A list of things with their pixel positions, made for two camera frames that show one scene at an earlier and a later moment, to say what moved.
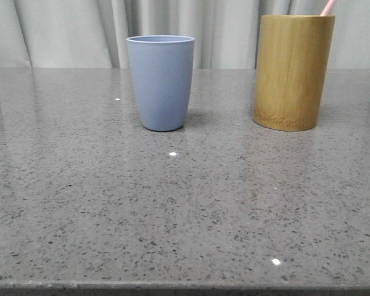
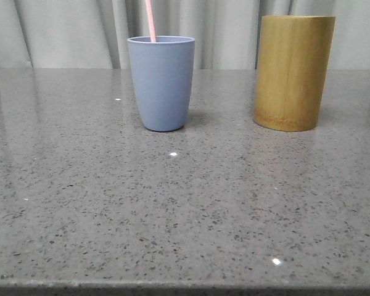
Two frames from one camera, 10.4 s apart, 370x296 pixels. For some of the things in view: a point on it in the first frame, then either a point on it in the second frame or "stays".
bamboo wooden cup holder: x=293 y=58 stays
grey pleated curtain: x=94 y=34 stays
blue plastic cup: x=161 y=66 stays
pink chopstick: x=327 y=8 -> x=151 y=21
